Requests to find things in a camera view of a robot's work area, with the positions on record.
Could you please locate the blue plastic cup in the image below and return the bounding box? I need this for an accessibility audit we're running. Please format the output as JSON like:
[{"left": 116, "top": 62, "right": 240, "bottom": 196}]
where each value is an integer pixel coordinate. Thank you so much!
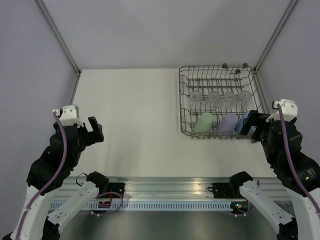
[{"left": 235, "top": 111, "right": 250, "bottom": 134}]

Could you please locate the purple plastic cup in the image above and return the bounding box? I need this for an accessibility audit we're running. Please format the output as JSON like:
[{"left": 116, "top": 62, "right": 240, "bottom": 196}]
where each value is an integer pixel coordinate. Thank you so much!
[{"left": 216, "top": 112, "right": 238, "bottom": 134}]

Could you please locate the clear glass cup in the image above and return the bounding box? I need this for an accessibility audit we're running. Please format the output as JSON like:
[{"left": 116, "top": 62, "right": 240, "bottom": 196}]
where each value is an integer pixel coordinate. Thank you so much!
[
  {"left": 189, "top": 89, "right": 203, "bottom": 110},
  {"left": 206, "top": 90, "right": 221, "bottom": 108},
  {"left": 238, "top": 90, "right": 252, "bottom": 109},
  {"left": 222, "top": 91, "right": 237, "bottom": 108}
]

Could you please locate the green plastic cup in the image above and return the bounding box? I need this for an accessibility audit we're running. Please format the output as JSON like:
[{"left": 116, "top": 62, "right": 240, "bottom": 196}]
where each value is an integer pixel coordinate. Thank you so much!
[{"left": 193, "top": 112, "right": 215, "bottom": 133}]

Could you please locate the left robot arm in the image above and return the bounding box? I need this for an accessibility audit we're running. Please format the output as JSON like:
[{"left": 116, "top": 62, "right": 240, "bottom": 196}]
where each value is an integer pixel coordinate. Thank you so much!
[{"left": 3, "top": 113, "right": 124, "bottom": 240}]

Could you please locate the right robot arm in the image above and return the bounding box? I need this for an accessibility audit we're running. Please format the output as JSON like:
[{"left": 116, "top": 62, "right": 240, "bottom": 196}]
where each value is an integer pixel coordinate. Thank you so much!
[{"left": 207, "top": 110, "right": 320, "bottom": 240}]

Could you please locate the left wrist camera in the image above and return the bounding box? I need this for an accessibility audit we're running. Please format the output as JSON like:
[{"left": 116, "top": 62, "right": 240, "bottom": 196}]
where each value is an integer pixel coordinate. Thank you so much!
[{"left": 52, "top": 104, "right": 84, "bottom": 127}]

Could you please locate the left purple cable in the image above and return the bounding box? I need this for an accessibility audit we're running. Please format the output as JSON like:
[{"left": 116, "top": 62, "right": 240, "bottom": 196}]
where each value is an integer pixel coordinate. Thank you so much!
[{"left": 14, "top": 111, "right": 68, "bottom": 240}]

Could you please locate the purple cable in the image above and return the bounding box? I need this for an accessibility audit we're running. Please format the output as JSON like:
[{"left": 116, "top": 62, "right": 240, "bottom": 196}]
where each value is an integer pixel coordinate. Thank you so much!
[
  {"left": 14, "top": 111, "right": 68, "bottom": 240},
  {"left": 276, "top": 103, "right": 320, "bottom": 213}
]

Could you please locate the grey wire dish rack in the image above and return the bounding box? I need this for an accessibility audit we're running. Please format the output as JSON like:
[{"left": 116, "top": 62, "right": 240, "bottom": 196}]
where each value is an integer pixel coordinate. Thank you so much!
[{"left": 178, "top": 63, "right": 270, "bottom": 139}]

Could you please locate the white slotted cable duct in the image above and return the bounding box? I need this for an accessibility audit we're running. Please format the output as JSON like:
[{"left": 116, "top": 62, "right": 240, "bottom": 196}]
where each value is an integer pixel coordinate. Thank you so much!
[{"left": 82, "top": 200, "right": 233, "bottom": 212}]

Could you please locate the aluminium mounting rail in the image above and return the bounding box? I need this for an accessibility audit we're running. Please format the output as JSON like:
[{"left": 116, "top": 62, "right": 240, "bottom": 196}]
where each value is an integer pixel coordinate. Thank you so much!
[{"left": 54, "top": 176, "right": 289, "bottom": 201}]

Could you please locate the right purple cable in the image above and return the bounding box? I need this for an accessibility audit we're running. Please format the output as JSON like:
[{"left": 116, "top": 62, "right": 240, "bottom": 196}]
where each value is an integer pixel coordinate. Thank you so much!
[{"left": 276, "top": 103, "right": 320, "bottom": 213}]

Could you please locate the right aluminium frame post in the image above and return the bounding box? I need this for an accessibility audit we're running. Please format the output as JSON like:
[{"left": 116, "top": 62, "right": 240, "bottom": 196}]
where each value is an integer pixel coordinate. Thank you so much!
[{"left": 253, "top": 0, "right": 300, "bottom": 114}]

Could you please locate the aluminium frame post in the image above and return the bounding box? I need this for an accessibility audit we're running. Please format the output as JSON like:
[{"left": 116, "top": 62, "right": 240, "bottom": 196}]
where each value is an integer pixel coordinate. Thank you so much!
[
  {"left": 253, "top": 0, "right": 300, "bottom": 114},
  {"left": 34, "top": 0, "right": 82, "bottom": 105}
]

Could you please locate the left aluminium frame post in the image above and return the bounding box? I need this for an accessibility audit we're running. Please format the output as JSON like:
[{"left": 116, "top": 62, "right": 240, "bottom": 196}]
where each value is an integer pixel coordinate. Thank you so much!
[{"left": 34, "top": 0, "right": 82, "bottom": 105}]

